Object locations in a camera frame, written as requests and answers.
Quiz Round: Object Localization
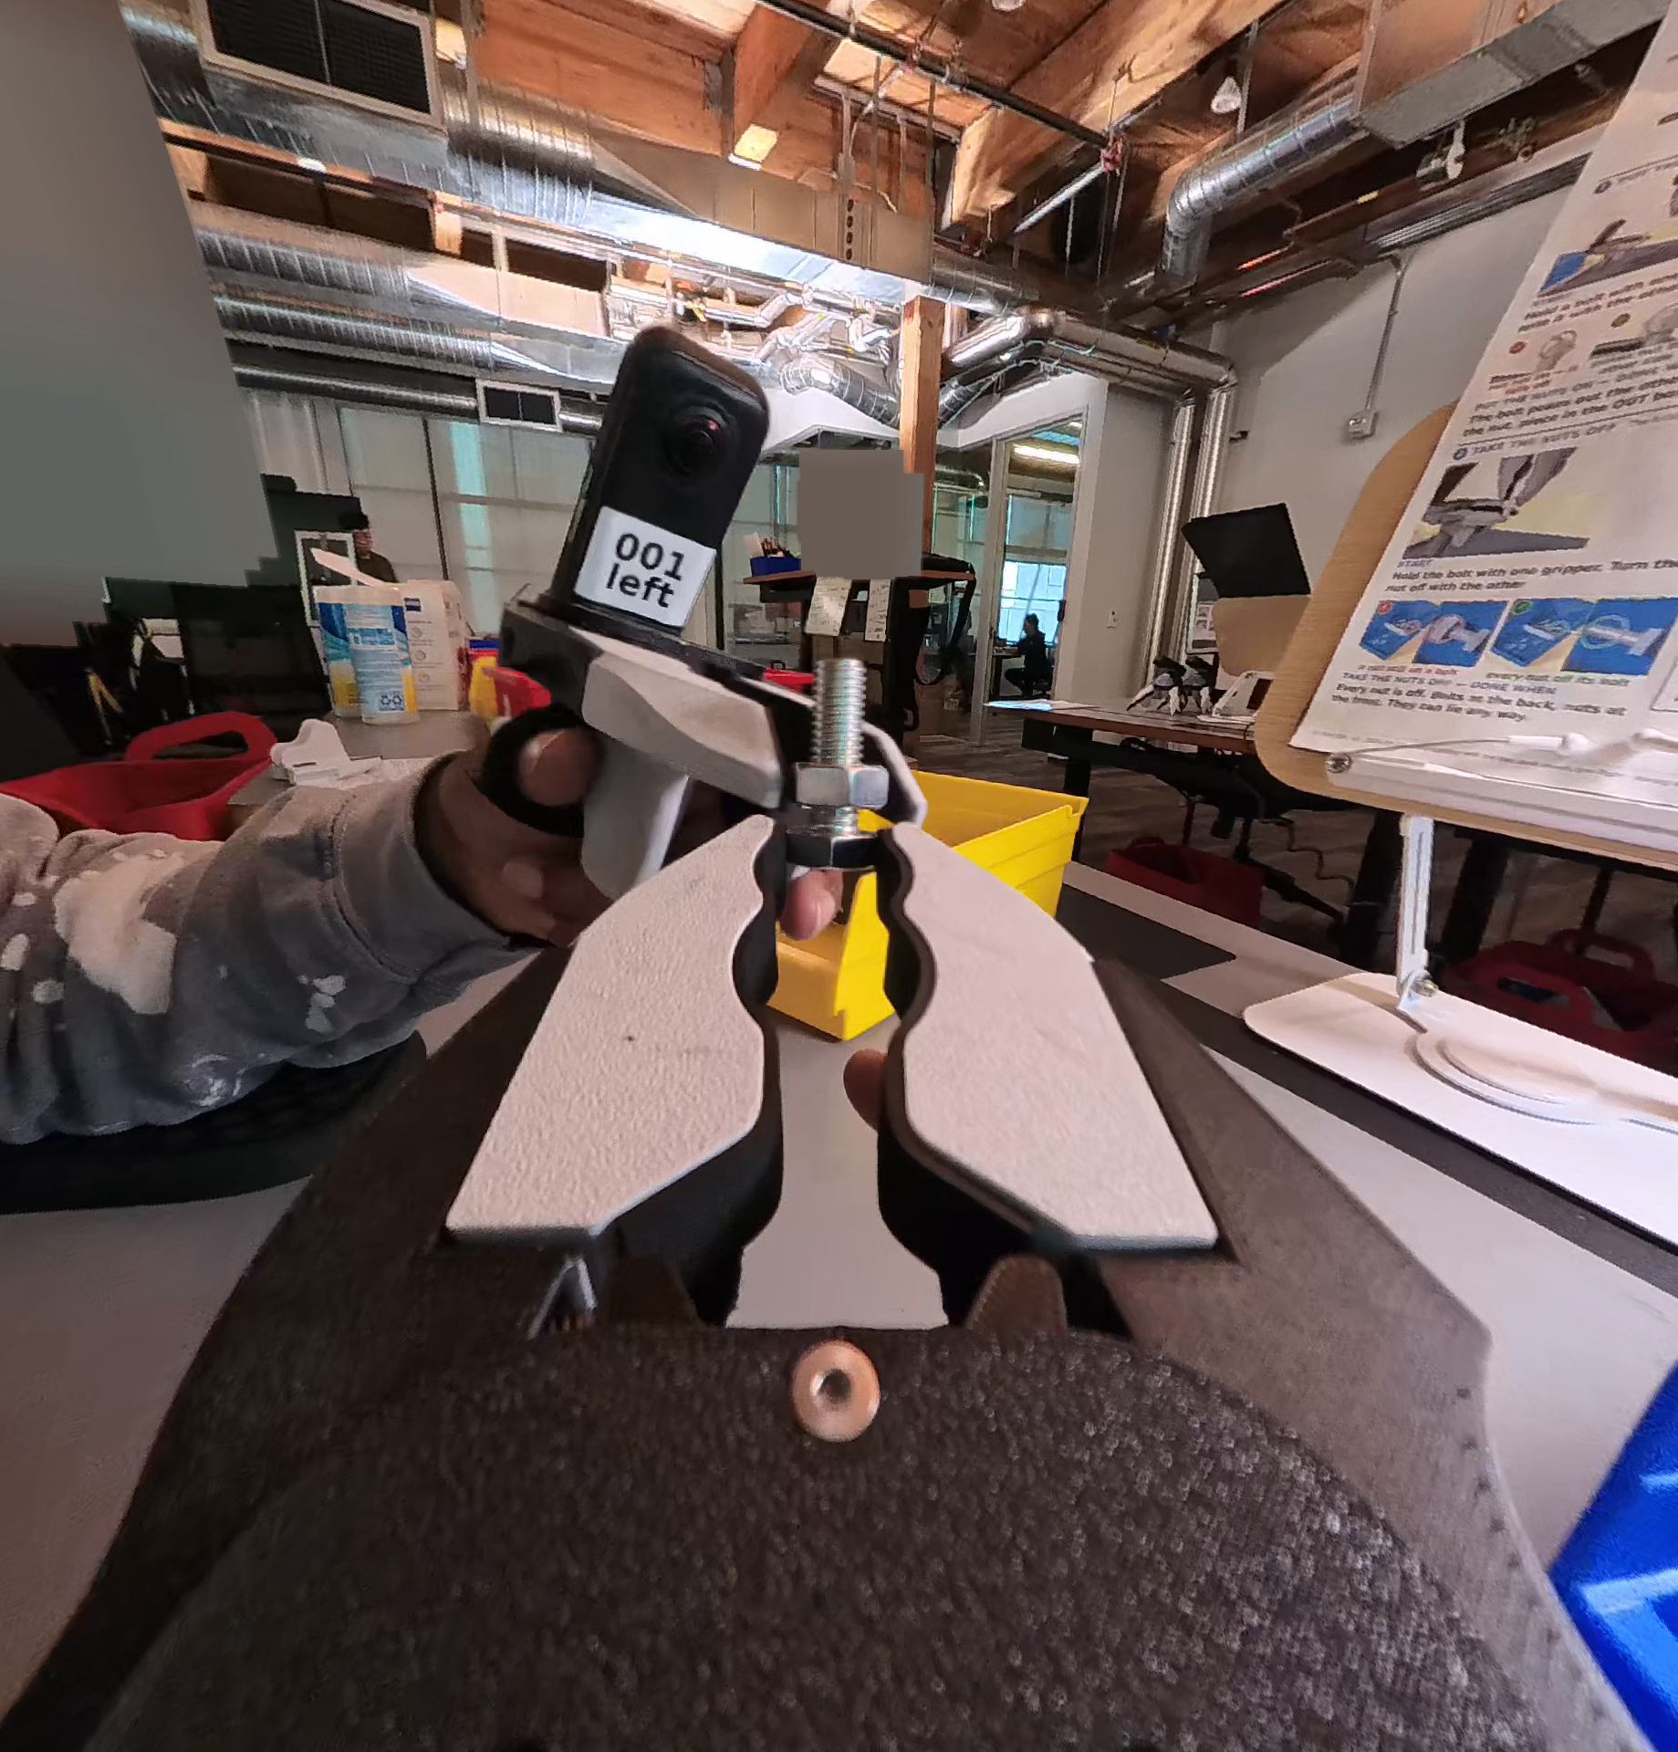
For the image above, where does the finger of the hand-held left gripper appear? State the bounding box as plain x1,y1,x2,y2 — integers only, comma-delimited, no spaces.
578,644,787,810
856,724,930,833

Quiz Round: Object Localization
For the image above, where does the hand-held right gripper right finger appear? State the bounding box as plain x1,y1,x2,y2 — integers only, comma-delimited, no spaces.
875,821,1219,1322

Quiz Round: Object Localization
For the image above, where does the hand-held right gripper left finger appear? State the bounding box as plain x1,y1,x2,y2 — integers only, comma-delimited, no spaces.
445,818,791,1322

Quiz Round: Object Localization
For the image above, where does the silver flange bolt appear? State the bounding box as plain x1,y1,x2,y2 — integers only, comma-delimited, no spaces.
779,659,897,876

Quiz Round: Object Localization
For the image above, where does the yellow plastic bin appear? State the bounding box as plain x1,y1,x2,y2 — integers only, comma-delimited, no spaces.
766,769,1090,1042

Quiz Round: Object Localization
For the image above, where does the blue plastic bin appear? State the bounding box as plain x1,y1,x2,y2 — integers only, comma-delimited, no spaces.
1546,1347,1678,1752

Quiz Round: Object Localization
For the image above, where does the person's left forearm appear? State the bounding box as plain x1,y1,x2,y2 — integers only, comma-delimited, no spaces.
0,759,539,1148

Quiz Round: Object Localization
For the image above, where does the person's left hand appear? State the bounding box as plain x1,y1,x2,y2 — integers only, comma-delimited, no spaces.
414,726,848,949

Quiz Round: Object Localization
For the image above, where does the white box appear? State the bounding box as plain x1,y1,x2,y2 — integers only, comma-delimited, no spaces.
400,577,472,712

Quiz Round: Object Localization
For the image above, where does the blue-white wipes tub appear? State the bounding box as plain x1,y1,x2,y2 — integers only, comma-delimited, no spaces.
312,585,422,726

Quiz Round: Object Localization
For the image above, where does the small white plastic holder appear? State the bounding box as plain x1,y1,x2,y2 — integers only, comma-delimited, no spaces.
269,720,382,788

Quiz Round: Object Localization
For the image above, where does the wooden stand black panel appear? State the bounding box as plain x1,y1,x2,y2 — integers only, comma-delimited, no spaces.
1178,503,1313,689

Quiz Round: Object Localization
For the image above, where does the white air vent grille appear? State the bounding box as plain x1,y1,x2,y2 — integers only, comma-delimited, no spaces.
187,0,443,127

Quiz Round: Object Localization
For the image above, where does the black partition panel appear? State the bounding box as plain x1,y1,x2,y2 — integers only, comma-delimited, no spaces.
0,636,115,784

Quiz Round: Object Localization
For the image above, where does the white instruction sheet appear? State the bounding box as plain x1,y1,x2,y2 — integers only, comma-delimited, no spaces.
1292,0,1678,798

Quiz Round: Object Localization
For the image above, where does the silver air duct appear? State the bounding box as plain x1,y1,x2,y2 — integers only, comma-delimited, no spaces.
118,0,1239,415

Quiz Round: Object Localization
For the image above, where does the red handled basket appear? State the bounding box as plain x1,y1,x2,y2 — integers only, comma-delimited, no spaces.
0,712,281,843
1444,929,1678,1066
1102,835,1266,929

